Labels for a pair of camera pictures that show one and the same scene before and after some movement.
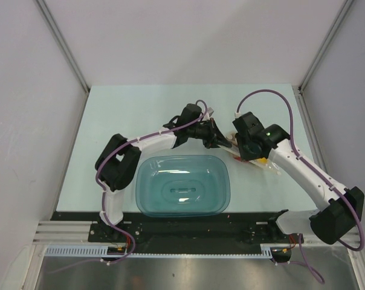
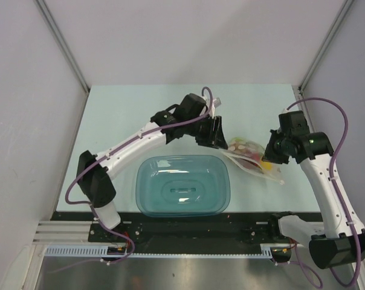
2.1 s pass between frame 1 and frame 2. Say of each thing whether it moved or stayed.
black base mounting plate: stayed
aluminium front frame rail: stayed
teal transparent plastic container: stayed
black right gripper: moved
